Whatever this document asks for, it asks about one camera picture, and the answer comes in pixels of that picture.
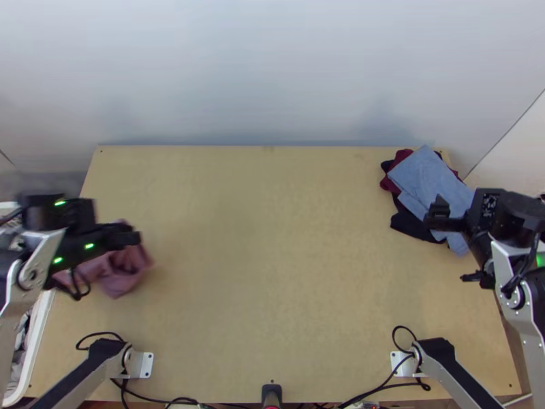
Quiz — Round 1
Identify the pile of folded clothes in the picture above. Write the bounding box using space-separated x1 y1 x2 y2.
379 145 478 258

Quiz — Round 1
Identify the black cable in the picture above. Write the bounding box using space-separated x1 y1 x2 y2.
391 325 422 357
76 332 129 354
110 376 205 409
501 232 542 299
340 370 431 409
63 266 93 302

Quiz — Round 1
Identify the white laundry basket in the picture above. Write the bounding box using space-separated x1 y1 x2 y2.
0 200 57 406

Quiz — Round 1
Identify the pink t-shirt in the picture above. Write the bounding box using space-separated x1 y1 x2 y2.
50 218 155 301

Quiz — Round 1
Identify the heap of clothes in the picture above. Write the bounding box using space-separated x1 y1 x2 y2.
10 311 35 387

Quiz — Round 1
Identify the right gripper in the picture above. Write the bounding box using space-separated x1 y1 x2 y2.
423 194 469 241

